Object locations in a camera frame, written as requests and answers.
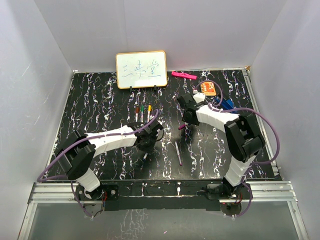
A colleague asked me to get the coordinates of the green marker pen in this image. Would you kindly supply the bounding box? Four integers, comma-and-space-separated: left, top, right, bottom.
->
140, 110, 145, 123

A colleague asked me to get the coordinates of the yellow marker pen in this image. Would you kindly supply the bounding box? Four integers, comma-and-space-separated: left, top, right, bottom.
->
147, 109, 152, 122

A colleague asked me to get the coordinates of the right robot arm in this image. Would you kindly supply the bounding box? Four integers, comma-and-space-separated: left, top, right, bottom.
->
177, 93, 266, 199

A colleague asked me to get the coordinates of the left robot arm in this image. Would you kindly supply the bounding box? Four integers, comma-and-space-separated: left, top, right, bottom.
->
57, 119, 164, 200

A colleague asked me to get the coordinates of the pink marker pen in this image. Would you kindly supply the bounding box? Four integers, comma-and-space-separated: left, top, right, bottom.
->
174, 141, 183, 166

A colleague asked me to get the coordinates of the orange card box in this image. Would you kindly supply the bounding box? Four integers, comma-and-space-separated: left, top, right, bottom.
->
200, 81, 217, 97

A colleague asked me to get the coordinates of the blue plastic clip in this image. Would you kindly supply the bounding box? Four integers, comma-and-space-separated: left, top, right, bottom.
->
214, 95, 235, 110

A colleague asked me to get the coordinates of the small whiteboard with writing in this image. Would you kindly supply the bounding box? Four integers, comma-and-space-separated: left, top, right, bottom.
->
115, 50, 168, 89

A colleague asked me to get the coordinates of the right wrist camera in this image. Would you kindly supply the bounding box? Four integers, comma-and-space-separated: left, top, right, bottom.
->
193, 91, 206, 104

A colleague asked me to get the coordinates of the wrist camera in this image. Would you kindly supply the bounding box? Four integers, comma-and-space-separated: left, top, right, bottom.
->
149, 121, 164, 137
193, 91, 206, 104

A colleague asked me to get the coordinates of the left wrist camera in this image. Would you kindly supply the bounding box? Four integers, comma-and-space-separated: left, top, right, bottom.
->
149, 121, 164, 137

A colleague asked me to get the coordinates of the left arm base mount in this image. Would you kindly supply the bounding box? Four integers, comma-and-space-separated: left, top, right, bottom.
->
75, 184, 119, 203

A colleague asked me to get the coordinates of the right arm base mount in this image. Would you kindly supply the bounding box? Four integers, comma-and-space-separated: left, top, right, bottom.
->
197, 183, 253, 204

